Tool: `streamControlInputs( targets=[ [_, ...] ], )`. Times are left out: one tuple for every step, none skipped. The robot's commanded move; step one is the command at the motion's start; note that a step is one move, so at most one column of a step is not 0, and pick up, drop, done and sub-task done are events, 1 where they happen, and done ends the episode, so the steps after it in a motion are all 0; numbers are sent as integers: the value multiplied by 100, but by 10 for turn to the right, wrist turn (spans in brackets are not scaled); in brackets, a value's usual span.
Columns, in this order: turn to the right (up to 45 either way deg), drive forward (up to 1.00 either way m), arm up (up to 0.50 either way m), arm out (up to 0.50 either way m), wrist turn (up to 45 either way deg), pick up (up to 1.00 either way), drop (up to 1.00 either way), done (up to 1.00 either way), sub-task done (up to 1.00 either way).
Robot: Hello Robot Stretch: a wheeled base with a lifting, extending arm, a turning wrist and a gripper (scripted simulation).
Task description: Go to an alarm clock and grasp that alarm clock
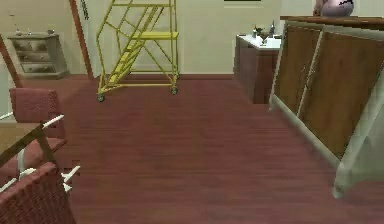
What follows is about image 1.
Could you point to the dark red sink cabinet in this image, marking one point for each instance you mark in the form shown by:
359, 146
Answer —
258, 71

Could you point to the yellow rolling ladder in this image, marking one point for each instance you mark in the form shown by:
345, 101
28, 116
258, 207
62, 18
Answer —
156, 35

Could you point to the grey sink tap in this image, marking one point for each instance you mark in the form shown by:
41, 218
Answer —
272, 29

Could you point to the brown wooden cupboard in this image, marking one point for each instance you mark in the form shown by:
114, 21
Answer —
336, 90

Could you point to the red woven chair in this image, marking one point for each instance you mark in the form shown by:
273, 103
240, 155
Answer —
35, 106
36, 200

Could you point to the grey chest of drawers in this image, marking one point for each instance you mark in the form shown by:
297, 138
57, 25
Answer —
38, 55

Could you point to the pink round vase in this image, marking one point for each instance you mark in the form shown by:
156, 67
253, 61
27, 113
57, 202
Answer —
335, 7

